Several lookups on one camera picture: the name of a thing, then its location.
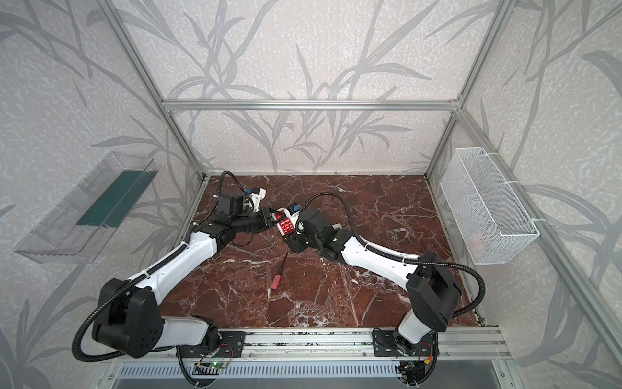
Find white wire mesh basket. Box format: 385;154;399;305
441;147;539;265

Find aluminium frame crossbar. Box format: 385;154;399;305
162;100;458;111

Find pink handled screwdriver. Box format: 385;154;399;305
271;253;288;290

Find black corrugated cable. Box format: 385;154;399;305
300;191;487;319
71;242;188;363

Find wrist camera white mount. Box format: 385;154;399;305
285;203;301;217
244;186;267;212

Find right black corrugated cable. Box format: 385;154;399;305
300;191;487;319

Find clear plastic wall bin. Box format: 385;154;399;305
15;152;159;264

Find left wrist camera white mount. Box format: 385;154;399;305
244;186;267;212

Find left black corrugated cable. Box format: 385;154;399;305
71;242;188;363

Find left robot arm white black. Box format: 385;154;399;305
71;207;277;362

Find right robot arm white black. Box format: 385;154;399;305
276;204;486;356

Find red white remote control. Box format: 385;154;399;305
275;209;295;237

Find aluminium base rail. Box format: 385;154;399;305
100;326;512;363

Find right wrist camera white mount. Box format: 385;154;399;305
285;203;301;217

